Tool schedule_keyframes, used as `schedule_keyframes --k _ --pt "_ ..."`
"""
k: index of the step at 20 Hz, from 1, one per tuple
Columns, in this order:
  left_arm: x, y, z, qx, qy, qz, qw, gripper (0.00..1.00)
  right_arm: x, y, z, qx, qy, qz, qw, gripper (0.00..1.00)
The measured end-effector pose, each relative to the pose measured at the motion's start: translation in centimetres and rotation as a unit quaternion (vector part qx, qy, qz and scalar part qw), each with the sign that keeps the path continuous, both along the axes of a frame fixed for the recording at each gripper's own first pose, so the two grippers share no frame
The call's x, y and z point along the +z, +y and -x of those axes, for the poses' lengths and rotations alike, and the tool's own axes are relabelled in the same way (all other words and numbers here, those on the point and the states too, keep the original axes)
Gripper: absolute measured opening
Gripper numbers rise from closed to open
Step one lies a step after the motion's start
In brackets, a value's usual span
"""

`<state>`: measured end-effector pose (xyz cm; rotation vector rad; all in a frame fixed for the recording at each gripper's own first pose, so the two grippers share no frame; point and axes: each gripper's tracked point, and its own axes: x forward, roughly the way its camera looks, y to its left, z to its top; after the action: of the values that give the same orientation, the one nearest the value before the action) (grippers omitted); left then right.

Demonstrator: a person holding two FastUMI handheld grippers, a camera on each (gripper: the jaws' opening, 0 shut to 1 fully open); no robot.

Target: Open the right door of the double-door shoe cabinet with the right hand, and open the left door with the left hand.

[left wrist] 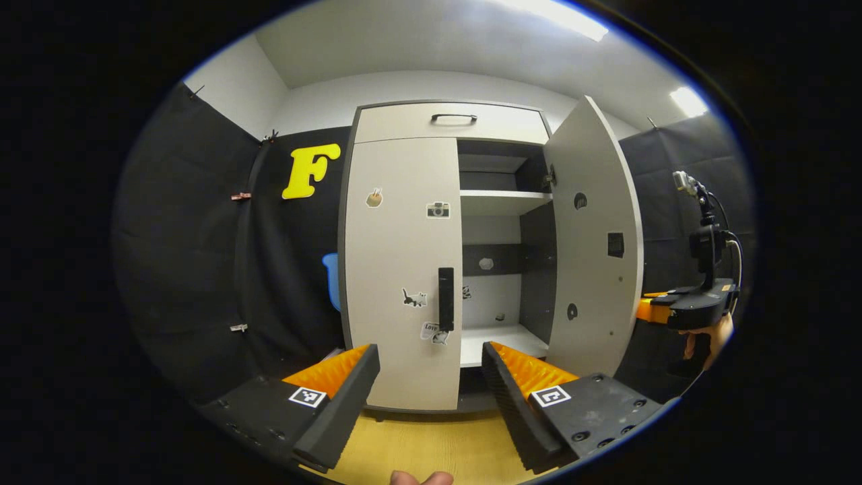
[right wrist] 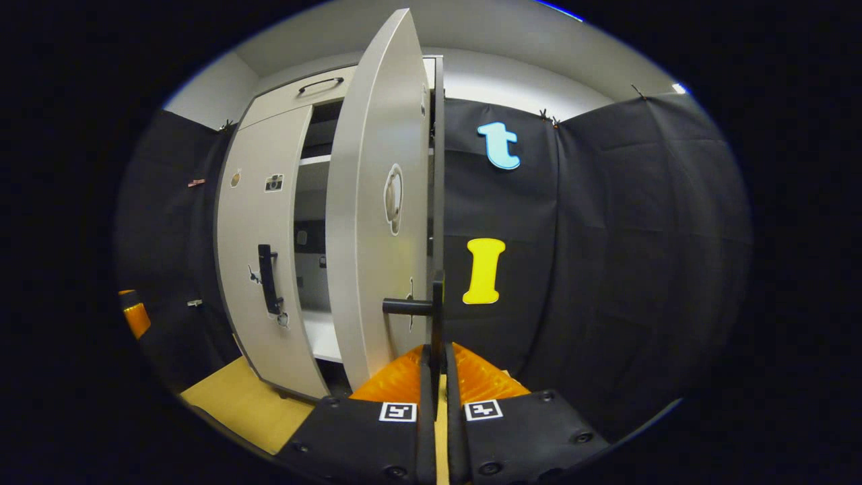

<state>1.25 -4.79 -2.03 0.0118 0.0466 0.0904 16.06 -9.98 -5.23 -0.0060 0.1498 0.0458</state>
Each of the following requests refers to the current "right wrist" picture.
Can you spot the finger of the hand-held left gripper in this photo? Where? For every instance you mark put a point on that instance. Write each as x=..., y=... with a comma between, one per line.
x=137, y=318

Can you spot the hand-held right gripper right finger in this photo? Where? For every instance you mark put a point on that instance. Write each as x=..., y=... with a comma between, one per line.
x=454, y=438

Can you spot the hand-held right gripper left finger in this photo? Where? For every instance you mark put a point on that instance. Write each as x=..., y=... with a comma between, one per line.
x=426, y=431

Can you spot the grey cabinet door camera sticker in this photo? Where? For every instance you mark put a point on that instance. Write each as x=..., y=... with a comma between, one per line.
x=249, y=229

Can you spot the grey cabinet door headphones sticker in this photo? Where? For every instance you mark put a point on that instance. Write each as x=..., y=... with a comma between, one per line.
x=363, y=236

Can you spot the grey double-door shoe cabinet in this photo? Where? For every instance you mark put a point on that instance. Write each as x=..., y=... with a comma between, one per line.
x=311, y=202

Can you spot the white cabinet shelf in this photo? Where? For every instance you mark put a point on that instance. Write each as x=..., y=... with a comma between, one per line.
x=322, y=337
x=315, y=159

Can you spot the grey cabinet drawer front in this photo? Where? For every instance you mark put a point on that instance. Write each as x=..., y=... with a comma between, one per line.
x=283, y=101

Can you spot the black cloth clip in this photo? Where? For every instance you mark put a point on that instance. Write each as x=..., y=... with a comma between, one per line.
x=638, y=91
x=226, y=125
x=548, y=118

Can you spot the black backdrop cloth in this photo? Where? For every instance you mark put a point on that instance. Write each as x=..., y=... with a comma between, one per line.
x=606, y=269

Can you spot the small ceiling light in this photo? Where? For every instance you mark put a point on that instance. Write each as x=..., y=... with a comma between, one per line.
x=679, y=88

